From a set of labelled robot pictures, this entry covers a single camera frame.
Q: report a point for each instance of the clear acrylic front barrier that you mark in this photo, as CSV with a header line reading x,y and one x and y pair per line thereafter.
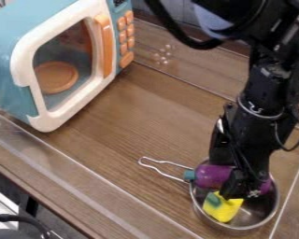
x,y
92,204

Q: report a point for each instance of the yellow toy vegetable piece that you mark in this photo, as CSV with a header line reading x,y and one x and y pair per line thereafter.
x,y
219,208

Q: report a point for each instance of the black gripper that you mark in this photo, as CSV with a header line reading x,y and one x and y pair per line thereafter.
x,y
244,139

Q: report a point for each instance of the purple toy eggplant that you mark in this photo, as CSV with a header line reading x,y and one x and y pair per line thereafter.
x,y
209,176

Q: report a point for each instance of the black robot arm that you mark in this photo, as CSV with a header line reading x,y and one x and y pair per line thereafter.
x,y
267,25

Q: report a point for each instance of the silver pot with wire handle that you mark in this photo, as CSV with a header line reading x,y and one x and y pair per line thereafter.
x,y
254,214

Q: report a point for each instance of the blue toy microwave oven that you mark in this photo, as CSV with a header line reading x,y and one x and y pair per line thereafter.
x,y
62,49

